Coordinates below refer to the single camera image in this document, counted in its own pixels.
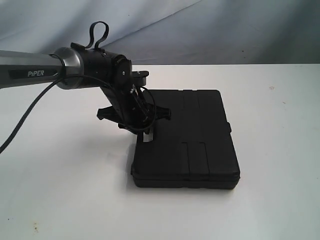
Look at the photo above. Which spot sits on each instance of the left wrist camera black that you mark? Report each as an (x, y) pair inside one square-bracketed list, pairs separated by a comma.
[(140, 78)]

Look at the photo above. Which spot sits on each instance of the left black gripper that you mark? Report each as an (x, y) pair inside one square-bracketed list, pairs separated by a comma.
[(129, 109)]

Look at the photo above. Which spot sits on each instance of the grey backdrop cloth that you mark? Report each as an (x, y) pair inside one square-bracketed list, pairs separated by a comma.
[(170, 32)]

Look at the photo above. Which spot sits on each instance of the black plastic tool case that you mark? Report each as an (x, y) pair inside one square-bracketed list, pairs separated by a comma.
[(194, 149)]

